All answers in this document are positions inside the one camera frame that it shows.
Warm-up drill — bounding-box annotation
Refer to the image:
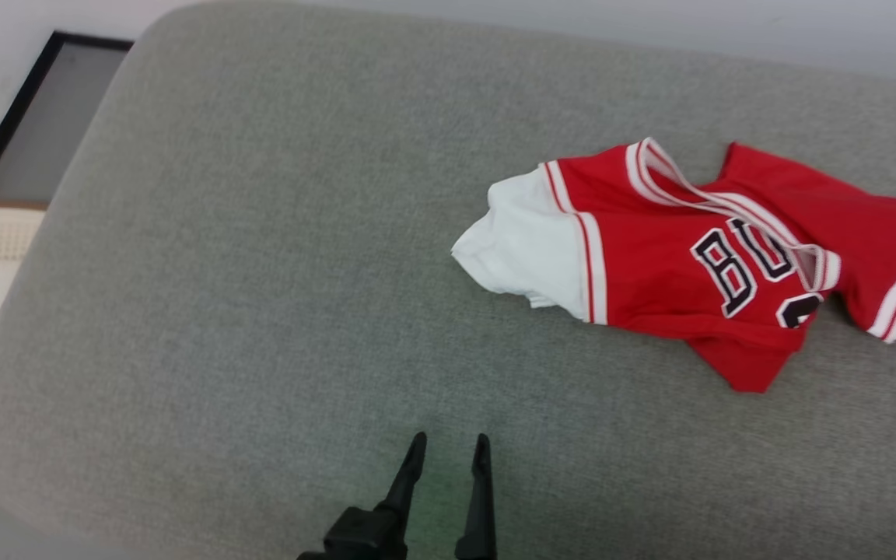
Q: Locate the black framed grey panel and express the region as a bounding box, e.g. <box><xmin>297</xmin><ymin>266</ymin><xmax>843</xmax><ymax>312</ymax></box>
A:
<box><xmin>0</xmin><ymin>31</ymin><xmax>135</xmax><ymax>200</ymax></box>

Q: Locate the grey-green fabric sofa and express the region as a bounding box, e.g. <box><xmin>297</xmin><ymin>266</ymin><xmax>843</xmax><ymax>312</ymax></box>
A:
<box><xmin>0</xmin><ymin>0</ymin><xmax>896</xmax><ymax>560</ymax></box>

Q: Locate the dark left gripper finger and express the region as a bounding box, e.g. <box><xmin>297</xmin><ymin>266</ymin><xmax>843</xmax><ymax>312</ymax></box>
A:
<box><xmin>374</xmin><ymin>432</ymin><xmax>428</xmax><ymax>520</ymax></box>
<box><xmin>454</xmin><ymin>433</ymin><xmax>498</xmax><ymax>560</ymax></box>

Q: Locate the red and white jersey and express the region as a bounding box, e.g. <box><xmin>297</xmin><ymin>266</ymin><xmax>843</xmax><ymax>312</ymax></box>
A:
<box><xmin>450</xmin><ymin>137</ymin><xmax>896</xmax><ymax>394</ymax></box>

